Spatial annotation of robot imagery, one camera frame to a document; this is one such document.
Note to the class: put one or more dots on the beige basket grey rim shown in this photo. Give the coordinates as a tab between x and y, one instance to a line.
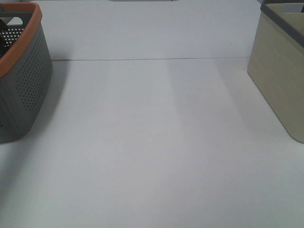
276	64

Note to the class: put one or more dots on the grey perforated basket orange rim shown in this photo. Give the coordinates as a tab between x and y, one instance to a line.
25	68

